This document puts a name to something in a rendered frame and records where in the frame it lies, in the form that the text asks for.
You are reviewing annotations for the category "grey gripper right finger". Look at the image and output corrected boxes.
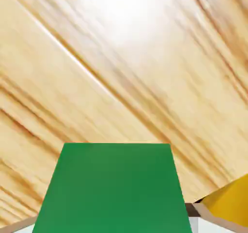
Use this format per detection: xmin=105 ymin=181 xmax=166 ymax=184
xmin=184 ymin=202 xmax=248 ymax=233

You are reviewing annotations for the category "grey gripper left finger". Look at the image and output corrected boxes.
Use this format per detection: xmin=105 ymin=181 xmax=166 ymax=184
xmin=0 ymin=216 xmax=38 ymax=233

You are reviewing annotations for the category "small yellow cube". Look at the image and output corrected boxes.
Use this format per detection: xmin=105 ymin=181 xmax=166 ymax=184
xmin=193 ymin=172 xmax=248 ymax=228

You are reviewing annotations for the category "small green cube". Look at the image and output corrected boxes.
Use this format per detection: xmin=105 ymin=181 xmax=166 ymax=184
xmin=31 ymin=142 xmax=193 ymax=233

